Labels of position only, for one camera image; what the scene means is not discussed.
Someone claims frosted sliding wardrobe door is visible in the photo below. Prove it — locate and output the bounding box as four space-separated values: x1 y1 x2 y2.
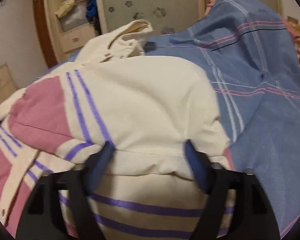
96 0 205 35

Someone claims wardrobe drawer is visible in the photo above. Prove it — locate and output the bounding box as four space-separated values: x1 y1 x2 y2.
61 24 98 53

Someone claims clear storage bin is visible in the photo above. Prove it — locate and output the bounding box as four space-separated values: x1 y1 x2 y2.
59 3 89 32

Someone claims cream and pink hooded jacket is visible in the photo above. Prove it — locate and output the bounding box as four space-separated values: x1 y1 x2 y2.
0 20 230 239

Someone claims blue plaid bed sheet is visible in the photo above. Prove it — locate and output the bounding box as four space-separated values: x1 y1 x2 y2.
34 0 300 238

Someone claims light wood dresser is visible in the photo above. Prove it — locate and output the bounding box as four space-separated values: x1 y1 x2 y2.
0 64 17 104

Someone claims blue garment in wardrobe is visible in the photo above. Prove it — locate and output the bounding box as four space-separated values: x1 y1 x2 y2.
86 0 98 22

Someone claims brown wooden door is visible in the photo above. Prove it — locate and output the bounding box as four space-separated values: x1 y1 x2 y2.
33 0 57 69

